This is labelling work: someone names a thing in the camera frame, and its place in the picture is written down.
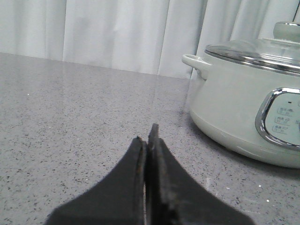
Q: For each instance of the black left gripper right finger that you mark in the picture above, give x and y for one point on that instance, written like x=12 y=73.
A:
x=174 y=198

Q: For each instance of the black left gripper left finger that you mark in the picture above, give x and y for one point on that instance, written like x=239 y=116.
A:
x=115 y=200

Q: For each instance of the glass pot lid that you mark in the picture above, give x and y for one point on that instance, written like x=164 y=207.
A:
x=279 y=54

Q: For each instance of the pale green electric cooking pot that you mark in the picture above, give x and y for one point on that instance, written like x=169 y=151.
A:
x=252 y=111

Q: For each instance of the white curtain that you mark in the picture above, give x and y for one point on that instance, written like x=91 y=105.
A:
x=147 y=36

